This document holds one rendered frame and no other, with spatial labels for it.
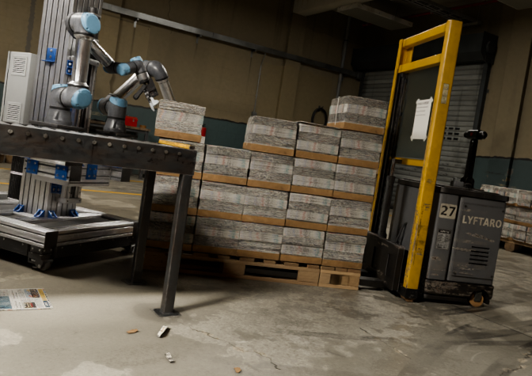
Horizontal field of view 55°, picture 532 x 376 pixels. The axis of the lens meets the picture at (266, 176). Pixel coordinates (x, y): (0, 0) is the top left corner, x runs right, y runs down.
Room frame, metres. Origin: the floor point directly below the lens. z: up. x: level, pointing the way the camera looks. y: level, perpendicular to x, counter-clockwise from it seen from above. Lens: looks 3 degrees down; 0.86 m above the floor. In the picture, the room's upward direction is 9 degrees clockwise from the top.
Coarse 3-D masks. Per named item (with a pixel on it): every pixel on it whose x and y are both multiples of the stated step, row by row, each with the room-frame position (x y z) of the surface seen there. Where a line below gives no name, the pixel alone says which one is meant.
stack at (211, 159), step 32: (224, 160) 3.28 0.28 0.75; (256, 160) 3.31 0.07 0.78; (288, 160) 3.35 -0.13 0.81; (160, 192) 3.19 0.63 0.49; (192, 192) 3.23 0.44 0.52; (224, 192) 3.27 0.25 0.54; (256, 192) 3.31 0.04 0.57; (288, 192) 3.42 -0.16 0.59; (160, 224) 3.20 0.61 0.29; (192, 224) 3.24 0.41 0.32; (224, 224) 3.28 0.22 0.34; (256, 224) 3.32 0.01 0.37; (160, 256) 3.20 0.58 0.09; (192, 256) 3.24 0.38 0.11; (224, 256) 3.28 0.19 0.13; (320, 256) 3.41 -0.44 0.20
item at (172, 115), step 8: (160, 104) 3.16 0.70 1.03; (168, 104) 3.17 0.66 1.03; (176, 104) 3.18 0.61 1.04; (184, 104) 3.20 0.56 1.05; (192, 104) 3.20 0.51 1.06; (160, 112) 3.17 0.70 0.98; (168, 112) 3.20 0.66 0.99; (176, 112) 3.19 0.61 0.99; (184, 112) 3.20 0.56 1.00; (192, 112) 3.21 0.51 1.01; (200, 112) 3.22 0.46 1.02; (160, 120) 3.17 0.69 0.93; (168, 120) 3.18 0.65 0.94; (176, 120) 3.19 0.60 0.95; (184, 120) 3.20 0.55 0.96; (192, 120) 3.21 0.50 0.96; (200, 120) 3.22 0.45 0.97; (160, 128) 3.17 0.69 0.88; (168, 128) 3.18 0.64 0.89; (176, 128) 3.19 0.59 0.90; (184, 128) 3.21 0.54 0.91; (192, 128) 3.21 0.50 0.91; (200, 128) 3.23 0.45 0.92; (160, 136) 3.17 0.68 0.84
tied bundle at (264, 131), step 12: (252, 120) 3.44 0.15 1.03; (264, 120) 3.32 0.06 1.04; (276, 120) 3.33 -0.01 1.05; (252, 132) 3.35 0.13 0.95; (264, 132) 3.32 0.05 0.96; (276, 132) 3.34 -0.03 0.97; (288, 132) 3.35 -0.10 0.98; (264, 144) 3.32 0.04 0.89; (276, 144) 3.33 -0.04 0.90; (288, 144) 3.35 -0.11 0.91; (288, 156) 3.37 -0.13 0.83
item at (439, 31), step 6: (444, 24) 3.44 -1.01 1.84; (432, 30) 3.59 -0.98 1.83; (438, 30) 3.51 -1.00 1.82; (444, 30) 3.43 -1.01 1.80; (414, 36) 3.85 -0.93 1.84; (420, 36) 3.75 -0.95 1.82; (426, 36) 3.67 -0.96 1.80; (432, 36) 3.60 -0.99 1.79; (438, 36) 3.58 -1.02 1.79; (408, 42) 3.93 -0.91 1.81; (414, 42) 3.84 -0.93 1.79; (420, 42) 3.80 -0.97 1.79
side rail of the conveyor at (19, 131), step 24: (0, 144) 2.01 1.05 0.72; (24, 144) 2.06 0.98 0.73; (48, 144) 2.11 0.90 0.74; (72, 144) 2.15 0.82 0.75; (96, 144) 2.21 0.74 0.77; (120, 144) 2.26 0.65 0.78; (144, 144) 2.32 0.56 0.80; (144, 168) 2.32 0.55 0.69; (168, 168) 2.38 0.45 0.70; (192, 168) 2.45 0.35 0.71
